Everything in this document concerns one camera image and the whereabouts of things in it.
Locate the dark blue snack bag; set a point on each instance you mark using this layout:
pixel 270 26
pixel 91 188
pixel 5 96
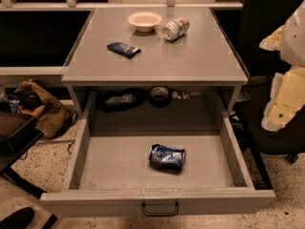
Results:
pixel 123 49

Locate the dark table at left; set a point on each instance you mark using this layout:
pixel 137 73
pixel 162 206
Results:
pixel 18 133

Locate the black tape roll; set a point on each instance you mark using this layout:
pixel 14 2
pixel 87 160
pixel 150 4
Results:
pixel 159 97

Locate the black and grey pouch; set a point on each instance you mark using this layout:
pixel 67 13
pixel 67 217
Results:
pixel 111 102

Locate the crumpled silver wrapper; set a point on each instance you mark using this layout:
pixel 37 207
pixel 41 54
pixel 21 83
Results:
pixel 183 95

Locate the crushed blue pepsi can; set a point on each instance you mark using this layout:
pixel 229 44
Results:
pixel 165 157

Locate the black drawer handle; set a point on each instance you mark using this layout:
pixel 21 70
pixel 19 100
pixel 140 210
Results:
pixel 160 210

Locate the white bowl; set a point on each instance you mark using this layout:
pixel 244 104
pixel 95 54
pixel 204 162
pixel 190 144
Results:
pixel 144 21

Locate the black shoe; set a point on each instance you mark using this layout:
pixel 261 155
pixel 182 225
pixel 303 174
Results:
pixel 18 220

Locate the grey counter cabinet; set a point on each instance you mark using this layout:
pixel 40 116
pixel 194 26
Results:
pixel 203 56

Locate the black office chair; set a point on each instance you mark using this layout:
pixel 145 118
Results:
pixel 259 18

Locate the white can lying sideways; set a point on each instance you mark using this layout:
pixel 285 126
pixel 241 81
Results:
pixel 175 28

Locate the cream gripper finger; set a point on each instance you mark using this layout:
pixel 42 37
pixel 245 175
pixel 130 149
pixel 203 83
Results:
pixel 273 41
pixel 287 98

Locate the brown bag on floor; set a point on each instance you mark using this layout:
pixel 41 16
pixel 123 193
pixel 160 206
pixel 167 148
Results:
pixel 53 118

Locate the open grey top drawer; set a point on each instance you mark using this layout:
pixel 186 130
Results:
pixel 110 173

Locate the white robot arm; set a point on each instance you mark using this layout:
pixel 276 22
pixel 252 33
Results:
pixel 292 48

